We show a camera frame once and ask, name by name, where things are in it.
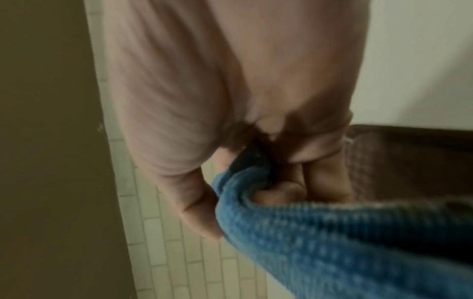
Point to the person's right hand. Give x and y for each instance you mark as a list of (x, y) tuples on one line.
[(221, 87)]

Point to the blue knitted cloth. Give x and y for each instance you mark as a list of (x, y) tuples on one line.
[(332, 248)]

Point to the brown woven basket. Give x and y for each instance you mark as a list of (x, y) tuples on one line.
[(414, 163)]

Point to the brown wooden door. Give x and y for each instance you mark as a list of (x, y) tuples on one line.
[(51, 146)]

